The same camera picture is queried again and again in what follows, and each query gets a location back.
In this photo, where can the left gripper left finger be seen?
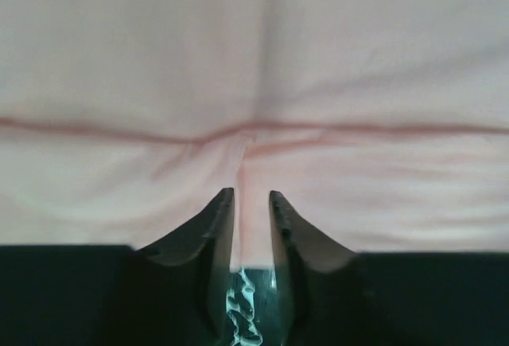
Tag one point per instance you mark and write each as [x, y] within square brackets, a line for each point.
[171, 292]

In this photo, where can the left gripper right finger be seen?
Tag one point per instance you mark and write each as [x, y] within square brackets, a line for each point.
[331, 295]

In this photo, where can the pink t shirt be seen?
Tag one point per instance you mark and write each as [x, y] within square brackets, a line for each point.
[384, 122]

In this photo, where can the black marble pattern mat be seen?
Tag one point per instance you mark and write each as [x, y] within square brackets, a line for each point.
[252, 309]

